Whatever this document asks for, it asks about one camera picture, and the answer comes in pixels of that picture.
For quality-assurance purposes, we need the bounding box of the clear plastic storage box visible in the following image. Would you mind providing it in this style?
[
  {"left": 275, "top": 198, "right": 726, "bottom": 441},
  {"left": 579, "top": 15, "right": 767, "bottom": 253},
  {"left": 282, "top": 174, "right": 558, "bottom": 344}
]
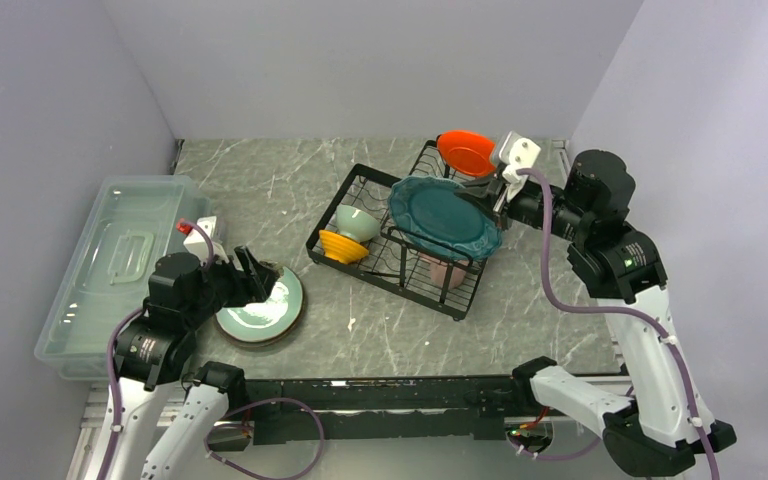
[{"left": 34, "top": 175, "right": 212, "bottom": 382}]

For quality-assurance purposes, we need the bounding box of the yellow ribbed bowl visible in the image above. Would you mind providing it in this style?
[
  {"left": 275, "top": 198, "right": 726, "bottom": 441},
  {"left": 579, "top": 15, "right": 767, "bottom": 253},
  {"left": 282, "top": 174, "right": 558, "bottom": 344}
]
[{"left": 318, "top": 230, "right": 370, "bottom": 265}]

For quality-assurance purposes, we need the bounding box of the black wire dish rack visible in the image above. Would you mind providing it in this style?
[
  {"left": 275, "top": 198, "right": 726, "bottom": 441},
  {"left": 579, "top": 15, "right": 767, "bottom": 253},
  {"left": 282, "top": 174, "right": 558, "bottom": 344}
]
[{"left": 305, "top": 164, "right": 487, "bottom": 321}]

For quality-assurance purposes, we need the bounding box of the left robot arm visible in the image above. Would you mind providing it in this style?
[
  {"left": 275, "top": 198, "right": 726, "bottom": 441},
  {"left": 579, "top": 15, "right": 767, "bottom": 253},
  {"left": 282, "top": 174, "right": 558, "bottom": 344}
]
[{"left": 86, "top": 247, "right": 281, "bottom": 479}]

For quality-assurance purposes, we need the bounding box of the teal scalloped plate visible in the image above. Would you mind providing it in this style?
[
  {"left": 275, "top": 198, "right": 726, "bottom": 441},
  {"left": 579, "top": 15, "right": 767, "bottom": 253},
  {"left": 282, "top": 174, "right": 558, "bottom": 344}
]
[{"left": 388, "top": 176, "right": 503, "bottom": 261}]

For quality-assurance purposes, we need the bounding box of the pink mug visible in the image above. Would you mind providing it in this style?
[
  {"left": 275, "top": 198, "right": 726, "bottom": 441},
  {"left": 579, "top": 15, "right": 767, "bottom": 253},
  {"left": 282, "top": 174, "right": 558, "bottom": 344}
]
[{"left": 420, "top": 254, "right": 469, "bottom": 289}]

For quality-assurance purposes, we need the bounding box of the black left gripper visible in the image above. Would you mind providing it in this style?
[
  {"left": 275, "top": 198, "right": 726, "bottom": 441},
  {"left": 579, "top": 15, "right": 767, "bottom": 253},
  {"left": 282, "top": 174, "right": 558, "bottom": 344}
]
[{"left": 184, "top": 244, "right": 278, "bottom": 328}]

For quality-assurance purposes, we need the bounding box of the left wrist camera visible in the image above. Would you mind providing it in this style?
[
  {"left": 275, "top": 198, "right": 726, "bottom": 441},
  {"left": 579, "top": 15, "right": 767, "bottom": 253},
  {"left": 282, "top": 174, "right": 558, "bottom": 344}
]
[{"left": 176, "top": 215, "right": 229, "bottom": 266}]

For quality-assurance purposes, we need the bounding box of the light green ceramic bowl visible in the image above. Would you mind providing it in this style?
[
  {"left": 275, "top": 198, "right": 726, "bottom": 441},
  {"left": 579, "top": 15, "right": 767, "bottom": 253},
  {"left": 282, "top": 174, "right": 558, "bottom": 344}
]
[{"left": 336, "top": 204, "right": 380, "bottom": 243}]

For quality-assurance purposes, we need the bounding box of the light green flower plate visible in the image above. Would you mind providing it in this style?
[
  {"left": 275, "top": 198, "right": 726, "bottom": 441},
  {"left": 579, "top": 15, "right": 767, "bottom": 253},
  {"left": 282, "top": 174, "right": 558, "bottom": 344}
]
[{"left": 215, "top": 264, "right": 306, "bottom": 348}]

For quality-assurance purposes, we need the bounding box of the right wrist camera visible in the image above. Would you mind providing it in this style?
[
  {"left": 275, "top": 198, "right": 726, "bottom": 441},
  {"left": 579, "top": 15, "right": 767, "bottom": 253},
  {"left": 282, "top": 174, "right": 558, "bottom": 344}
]
[{"left": 490, "top": 131, "right": 542, "bottom": 201}]

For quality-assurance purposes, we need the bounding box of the orange plate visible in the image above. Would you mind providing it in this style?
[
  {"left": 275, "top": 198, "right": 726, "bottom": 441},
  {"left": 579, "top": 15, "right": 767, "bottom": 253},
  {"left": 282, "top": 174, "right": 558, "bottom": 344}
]
[{"left": 436, "top": 130, "right": 496, "bottom": 178}]

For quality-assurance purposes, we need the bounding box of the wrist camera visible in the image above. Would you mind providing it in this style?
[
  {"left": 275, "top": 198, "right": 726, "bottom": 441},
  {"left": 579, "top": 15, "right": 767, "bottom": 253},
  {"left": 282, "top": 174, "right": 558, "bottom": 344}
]
[
  {"left": 490, "top": 131, "right": 542, "bottom": 201},
  {"left": 176, "top": 215, "right": 229, "bottom": 266}
]

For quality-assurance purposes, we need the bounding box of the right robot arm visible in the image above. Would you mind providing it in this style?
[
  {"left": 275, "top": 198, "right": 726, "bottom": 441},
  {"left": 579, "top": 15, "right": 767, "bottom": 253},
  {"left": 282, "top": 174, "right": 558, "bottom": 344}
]
[{"left": 458, "top": 149, "right": 736, "bottom": 478}]

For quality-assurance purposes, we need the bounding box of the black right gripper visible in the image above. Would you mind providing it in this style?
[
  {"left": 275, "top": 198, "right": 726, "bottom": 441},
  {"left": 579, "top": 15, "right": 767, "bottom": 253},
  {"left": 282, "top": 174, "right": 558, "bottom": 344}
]
[{"left": 455, "top": 167, "right": 592, "bottom": 242}]

